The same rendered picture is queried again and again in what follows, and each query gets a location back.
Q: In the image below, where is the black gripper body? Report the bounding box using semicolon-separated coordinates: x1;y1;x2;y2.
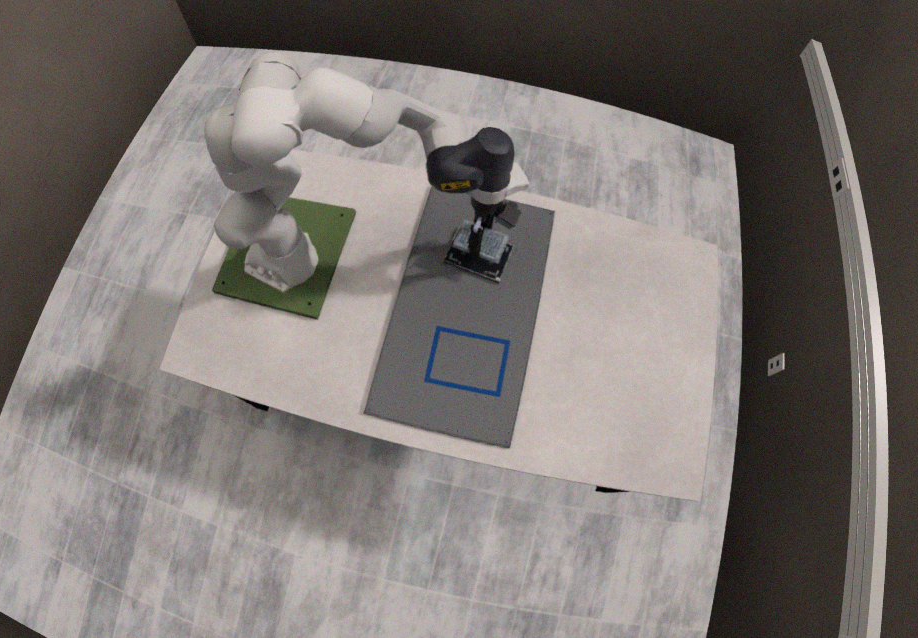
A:
470;196;503;222

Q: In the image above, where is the blue tape outline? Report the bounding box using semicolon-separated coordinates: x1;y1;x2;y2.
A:
424;326;510;397

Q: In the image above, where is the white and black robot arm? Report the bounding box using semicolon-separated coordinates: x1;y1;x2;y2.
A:
204;53;529;293

